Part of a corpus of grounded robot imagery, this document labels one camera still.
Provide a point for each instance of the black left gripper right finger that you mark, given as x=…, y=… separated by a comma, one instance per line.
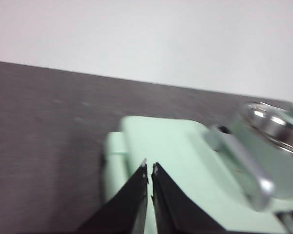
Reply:
x=175, y=209

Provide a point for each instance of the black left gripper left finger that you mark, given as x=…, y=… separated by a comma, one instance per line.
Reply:
x=129, y=207

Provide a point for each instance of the glass pot lid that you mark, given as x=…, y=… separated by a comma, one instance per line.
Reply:
x=266, y=122

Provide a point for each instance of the green breakfast machine base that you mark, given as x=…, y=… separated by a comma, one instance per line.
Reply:
x=113, y=151

